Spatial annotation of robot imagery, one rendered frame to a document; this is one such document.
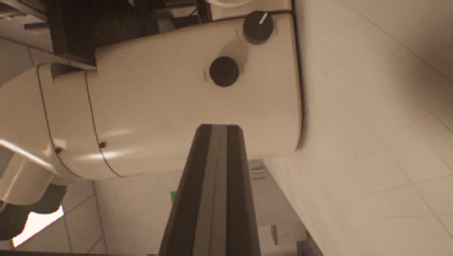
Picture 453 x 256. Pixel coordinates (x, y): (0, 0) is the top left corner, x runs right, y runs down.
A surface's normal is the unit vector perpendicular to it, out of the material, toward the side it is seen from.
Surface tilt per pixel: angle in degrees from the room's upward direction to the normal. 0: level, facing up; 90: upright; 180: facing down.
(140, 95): 90
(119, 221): 90
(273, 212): 90
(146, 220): 90
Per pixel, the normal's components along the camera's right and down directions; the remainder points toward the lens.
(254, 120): 0.02, 0.23
